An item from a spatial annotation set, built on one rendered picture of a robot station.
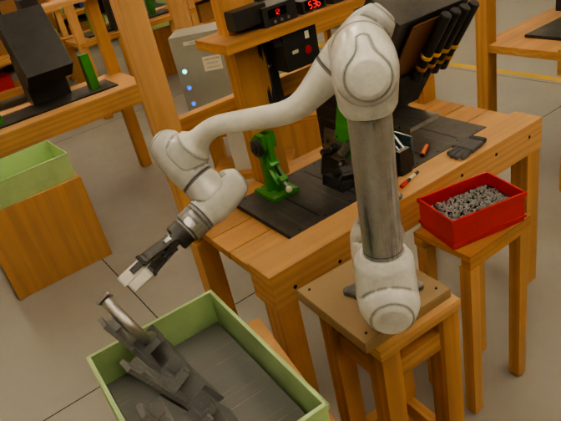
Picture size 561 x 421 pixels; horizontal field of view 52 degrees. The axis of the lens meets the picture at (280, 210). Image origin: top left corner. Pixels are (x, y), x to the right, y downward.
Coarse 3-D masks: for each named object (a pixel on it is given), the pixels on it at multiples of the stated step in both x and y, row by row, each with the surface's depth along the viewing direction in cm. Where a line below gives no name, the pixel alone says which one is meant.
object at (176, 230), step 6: (174, 222) 154; (168, 228) 154; (174, 228) 152; (180, 228) 152; (174, 234) 152; (180, 234) 152; (186, 234) 152; (174, 240) 152; (180, 240) 152; (186, 240) 153; (192, 240) 154; (168, 246) 151; (174, 246) 156; (186, 246) 154
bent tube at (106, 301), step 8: (104, 296) 148; (112, 296) 153; (104, 304) 149; (112, 304) 149; (112, 312) 148; (120, 312) 149; (120, 320) 148; (128, 320) 148; (128, 328) 148; (136, 328) 149; (136, 336) 150; (144, 336) 151; (152, 336) 158
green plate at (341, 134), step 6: (336, 102) 229; (336, 108) 230; (336, 114) 231; (336, 120) 232; (342, 120) 229; (336, 126) 232; (342, 126) 229; (336, 132) 233; (342, 132) 230; (336, 138) 234; (342, 138) 231; (348, 138) 228
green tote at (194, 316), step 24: (168, 312) 176; (192, 312) 180; (216, 312) 184; (168, 336) 178; (240, 336) 171; (96, 360) 167; (120, 360) 171; (264, 360) 161; (288, 384) 151; (312, 408) 143
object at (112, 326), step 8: (104, 320) 149; (112, 320) 148; (104, 328) 145; (112, 328) 147; (120, 328) 149; (120, 336) 149; (128, 336) 160; (128, 344) 151; (160, 344) 170; (168, 344) 168; (136, 352) 152; (152, 352) 169; (160, 352) 168; (168, 352) 166; (176, 352) 170; (144, 360) 154; (152, 360) 161; (160, 360) 165; (184, 360) 170; (152, 368) 157; (160, 368) 161; (192, 368) 169
